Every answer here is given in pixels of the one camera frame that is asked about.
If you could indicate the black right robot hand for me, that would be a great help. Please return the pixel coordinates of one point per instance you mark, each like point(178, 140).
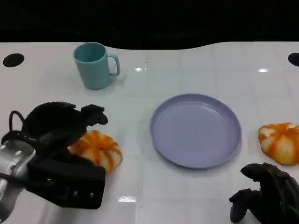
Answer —
point(278, 196)

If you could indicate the black round table grommet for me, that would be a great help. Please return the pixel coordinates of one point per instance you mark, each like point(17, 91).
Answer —
point(294, 58)
point(13, 60)

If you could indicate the pale green mug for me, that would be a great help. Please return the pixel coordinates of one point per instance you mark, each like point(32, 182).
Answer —
point(92, 70)

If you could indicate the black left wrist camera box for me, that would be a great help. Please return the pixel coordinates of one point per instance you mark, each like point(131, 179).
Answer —
point(70, 184)

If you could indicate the lilac plate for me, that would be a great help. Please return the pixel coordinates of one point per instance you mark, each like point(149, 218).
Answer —
point(196, 133)

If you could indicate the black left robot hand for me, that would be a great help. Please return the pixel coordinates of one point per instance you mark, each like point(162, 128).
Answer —
point(56, 123)

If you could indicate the orange white toy bread roll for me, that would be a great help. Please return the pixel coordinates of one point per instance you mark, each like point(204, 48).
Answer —
point(102, 149)
point(280, 144)

